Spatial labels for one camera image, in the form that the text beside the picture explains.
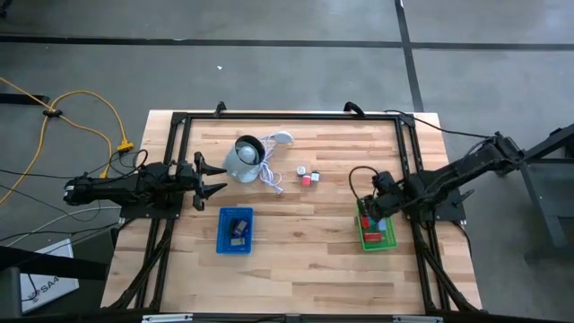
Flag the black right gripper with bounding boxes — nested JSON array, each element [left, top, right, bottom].
[[358, 191, 404, 223]]

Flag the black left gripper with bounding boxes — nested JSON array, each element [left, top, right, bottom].
[[178, 152, 229, 212]]

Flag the white desk lamp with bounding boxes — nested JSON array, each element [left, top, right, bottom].
[[222, 134, 267, 184]]

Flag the green plastic basket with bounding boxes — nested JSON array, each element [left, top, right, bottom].
[[355, 199, 399, 252]]

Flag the white lamp bulb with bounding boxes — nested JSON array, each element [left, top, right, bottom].
[[237, 144, 257, 164]]

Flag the blue plastic basket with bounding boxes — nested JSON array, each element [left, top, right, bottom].
[[215, 206, 255, 256]]

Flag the black floor tape strip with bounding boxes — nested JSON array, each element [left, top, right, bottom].
[[0, 34, 574, 51], [393, 0, 425, 113]]

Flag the black beam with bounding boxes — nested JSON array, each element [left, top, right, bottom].
[[0, 244, 110, 283]]

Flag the black metal stand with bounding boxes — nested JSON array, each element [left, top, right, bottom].
[[519, 122, 574, 265]]

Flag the white labelled box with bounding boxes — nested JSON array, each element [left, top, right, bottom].
[[19, 238, 81, 315]]

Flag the black floor bar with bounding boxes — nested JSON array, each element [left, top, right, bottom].
[[0, 92, 51, 107]]

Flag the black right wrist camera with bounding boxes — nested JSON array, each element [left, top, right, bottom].
[[373, 171, 397, 195]]

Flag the black right camera cable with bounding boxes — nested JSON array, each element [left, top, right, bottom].
[[348, 165, 382, 201]]

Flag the black camera cable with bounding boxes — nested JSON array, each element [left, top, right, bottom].
[[348, 165, 382, 201], [109, 149, 150, 181]]

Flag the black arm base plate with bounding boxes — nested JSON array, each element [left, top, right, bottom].
[[118, 191, 185, 221], [400, 184, 476, 223]]

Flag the black left camera cable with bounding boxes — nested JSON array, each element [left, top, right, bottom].
[[109, 149, 150, 181]]

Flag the white lamp power cord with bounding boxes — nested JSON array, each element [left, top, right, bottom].
[[257, 133, 287, 196]]

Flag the white round cord switch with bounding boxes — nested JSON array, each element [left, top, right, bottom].
[[270, 130, 295, 146]]

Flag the yellow extension cord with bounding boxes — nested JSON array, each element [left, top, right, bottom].
[[0, 75, 136, 207]]

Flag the thick black cable stub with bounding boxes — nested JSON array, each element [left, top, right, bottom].
[[343, 100, 366, 118]]

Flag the black aluminium table frame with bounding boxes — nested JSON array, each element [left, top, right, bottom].
[[101, 109, 483, 315]]

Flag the thin black cable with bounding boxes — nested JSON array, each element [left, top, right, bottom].
[[383, 109, 494, 140]]

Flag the silver metal bracket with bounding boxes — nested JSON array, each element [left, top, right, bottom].
[[141, 313, 195, 323], [392, 314, 445, 323]]

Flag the white floor cable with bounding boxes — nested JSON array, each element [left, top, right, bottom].
[[3, 205, 123, 249]]

